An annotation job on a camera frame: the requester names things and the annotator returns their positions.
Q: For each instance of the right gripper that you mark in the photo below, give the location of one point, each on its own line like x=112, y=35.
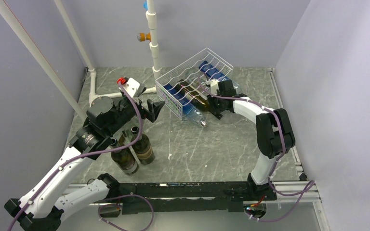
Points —
x=213, y=109

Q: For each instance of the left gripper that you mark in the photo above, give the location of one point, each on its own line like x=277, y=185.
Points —
x=152, y=111

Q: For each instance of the dark green wine bottle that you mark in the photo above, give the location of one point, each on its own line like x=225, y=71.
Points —
x=193, y=95

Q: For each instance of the blue glass bottle silver cap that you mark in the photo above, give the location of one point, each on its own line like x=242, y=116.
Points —
x=211, y=72

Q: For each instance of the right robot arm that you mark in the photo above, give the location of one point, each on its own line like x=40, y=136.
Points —
x=273, y=129

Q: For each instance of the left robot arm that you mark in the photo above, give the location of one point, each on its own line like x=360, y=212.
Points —
x=45, y=206

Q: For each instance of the blue bottle in rack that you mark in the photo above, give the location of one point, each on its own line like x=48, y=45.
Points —
x=189, y=110

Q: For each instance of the clear bottle copper cap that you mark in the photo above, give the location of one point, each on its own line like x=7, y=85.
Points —
x=199, y=83

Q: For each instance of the clear glass bottle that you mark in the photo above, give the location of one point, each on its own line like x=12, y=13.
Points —
x=125, y=135

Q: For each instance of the dark wine bottle brown label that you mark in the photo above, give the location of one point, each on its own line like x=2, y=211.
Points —
x=142, y=147

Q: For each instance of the dark wine bottle left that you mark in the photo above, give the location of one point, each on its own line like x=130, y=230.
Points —
x=125, y=161

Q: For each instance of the orange nozzle on pipe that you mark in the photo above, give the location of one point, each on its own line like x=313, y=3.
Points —
x=144, y=37

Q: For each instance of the blue clip on pipe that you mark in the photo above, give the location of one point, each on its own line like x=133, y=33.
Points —
x=145, y=5

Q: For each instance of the diagonal white pole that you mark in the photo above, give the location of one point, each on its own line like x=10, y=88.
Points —
x=14, y=23

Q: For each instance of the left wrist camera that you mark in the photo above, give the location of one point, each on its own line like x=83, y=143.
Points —
x=129, y=86

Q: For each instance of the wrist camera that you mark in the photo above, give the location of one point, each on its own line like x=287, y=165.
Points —
x=214, y=86
x=129, y=86

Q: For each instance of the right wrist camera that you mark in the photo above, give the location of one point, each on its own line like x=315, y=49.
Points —
x=214, y=86

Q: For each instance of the white PVC pipe frame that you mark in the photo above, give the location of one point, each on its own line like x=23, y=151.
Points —
x=151, y=17

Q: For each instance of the white wire wine rack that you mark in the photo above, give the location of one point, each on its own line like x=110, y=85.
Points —
x=186, y=71

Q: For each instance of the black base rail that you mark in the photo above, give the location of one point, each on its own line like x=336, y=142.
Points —
x=231, y=196

